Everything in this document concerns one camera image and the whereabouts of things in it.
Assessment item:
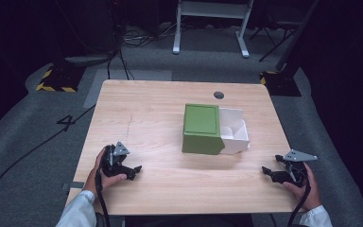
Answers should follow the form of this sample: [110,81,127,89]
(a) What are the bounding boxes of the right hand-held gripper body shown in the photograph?
[274,148,319,189]

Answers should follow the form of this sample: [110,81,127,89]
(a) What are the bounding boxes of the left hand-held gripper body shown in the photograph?
[101,141,137,178]

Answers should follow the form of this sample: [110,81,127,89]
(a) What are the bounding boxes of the white cardboard box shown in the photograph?
[217,107,251,156]

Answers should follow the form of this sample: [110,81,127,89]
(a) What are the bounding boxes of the green cardboard box sleeve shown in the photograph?
[181,103,226,156]

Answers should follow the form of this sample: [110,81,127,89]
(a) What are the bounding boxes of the person's left hand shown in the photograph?
[84,146,129,196]

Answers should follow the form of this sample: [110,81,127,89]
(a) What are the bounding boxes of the person's right hand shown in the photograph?
[282,162,323,212]

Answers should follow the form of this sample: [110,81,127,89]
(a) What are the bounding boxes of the black base with yellow stripes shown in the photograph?
[34,63,87,94]
[259,70,303,97]

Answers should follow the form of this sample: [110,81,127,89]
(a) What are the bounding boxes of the grey round stand base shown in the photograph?
[63,51,118,68]

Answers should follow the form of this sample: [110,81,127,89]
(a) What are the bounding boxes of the black tripod legs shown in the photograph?
[250,18,301,62]

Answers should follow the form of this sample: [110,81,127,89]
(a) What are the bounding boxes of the dark slanted metal pole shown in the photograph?
[275,0,321,72]

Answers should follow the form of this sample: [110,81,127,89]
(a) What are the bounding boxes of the right hand-held gripper black cable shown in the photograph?
[287,176,312,227]

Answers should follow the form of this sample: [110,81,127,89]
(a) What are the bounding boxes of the hand-held gripper black cable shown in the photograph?
[95,166,112,227]
[287,176,312,227]

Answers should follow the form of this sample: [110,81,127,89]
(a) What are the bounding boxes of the left hand-held gripper black cable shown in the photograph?
[95,166,112,227]

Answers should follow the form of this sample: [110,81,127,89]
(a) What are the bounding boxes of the long black floor cable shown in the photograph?
[0,104,96,210]

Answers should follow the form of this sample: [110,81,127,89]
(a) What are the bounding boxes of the tangle of floor cables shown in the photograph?
[119,21,179,49]

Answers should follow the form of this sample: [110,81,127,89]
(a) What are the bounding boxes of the white metal desk frame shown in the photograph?
[172,0,255,59]

